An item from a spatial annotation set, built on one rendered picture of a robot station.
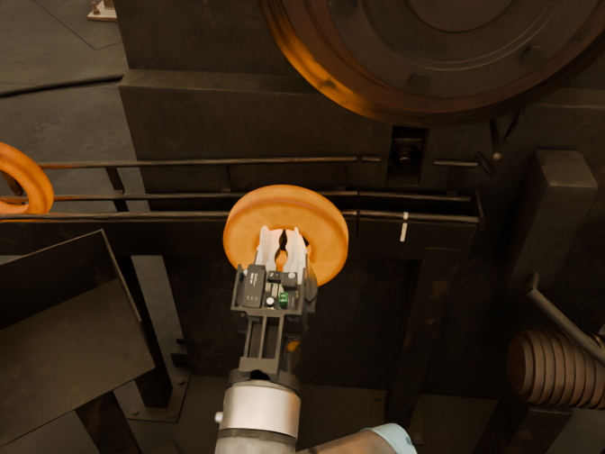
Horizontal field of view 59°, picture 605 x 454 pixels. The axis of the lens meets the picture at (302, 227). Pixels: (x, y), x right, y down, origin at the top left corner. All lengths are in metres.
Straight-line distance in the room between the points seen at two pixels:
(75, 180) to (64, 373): 1.46
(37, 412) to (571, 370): 0.82
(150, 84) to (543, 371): 0.80
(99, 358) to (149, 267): 0.97
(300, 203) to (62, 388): 0.46
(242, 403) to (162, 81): 0.57
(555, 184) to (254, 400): 0.56
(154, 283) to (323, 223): 1.20
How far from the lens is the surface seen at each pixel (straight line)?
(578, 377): 1.01
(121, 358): 0.86
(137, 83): 0.93
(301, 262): 0.61
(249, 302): 0.53
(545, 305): 0.98
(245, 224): 0.63
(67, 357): 0.90
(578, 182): 0.89
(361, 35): 0.62
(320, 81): 0.74
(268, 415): 0.51
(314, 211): 0.61
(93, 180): 2.24
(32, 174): 1.03
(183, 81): 0.92
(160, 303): 1.71
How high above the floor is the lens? 1.29
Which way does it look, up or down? 43 degrees down
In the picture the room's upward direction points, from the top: straight up
